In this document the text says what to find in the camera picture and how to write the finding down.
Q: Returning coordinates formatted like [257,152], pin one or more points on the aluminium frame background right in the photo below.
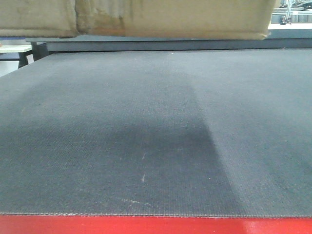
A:
[292,11]

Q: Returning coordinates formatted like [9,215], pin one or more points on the red conveyor frame edge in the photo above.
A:
[48,224]

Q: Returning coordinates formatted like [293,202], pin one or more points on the dark grey conveyor belt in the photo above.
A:
[213,133]

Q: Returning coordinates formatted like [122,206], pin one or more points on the brown cardboard carton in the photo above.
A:
[190,19]

